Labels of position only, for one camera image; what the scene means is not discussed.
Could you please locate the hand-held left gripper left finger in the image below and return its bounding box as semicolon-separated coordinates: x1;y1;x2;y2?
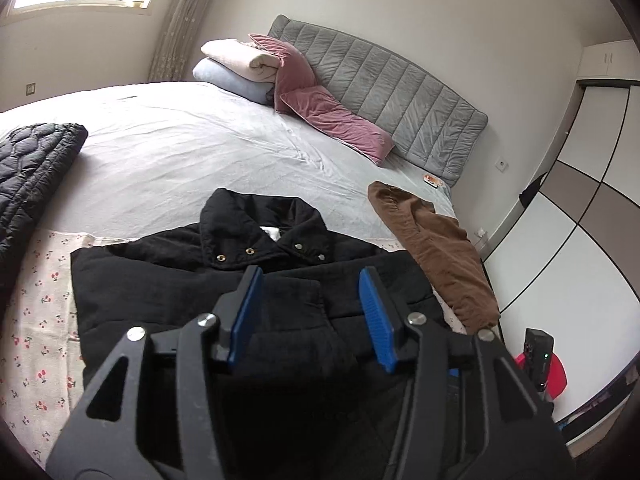
47;265;264;480

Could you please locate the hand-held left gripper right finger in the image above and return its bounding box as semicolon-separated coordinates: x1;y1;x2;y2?
357;266;576;480

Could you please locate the black device with green light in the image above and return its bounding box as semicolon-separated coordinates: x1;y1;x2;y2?
522;327;556;391

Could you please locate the bed with white sheet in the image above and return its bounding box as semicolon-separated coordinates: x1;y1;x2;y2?
0;80;458;261

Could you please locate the red stool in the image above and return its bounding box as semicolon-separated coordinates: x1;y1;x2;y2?
512;350;568;396

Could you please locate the long pink velvet pillow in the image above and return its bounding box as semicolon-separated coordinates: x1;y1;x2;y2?
280;85;396;167

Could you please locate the cherry print blanket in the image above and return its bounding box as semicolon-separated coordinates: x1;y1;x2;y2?
0;227;467;466

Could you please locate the white and grey wardrobe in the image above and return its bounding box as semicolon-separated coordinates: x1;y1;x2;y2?
482;40;640;426

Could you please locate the grey padded headboard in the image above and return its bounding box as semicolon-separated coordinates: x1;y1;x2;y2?
267;14;489;188

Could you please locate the folded light blue blanket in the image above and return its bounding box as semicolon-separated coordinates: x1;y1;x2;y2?
192;57;276;107

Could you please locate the square pink velvet pillow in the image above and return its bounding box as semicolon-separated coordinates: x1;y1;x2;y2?
248;33;317;115

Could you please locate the black quilted jacket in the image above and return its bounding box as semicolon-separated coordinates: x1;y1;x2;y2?
0;122;89;306

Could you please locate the folded cream blanket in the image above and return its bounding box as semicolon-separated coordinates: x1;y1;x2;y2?
201;39;283;83

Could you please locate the patterned lace curtain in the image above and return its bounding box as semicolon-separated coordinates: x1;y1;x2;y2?
147;0;231;83

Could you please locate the brown corduroy garment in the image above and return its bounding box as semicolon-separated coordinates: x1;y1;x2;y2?
367;181;501;336

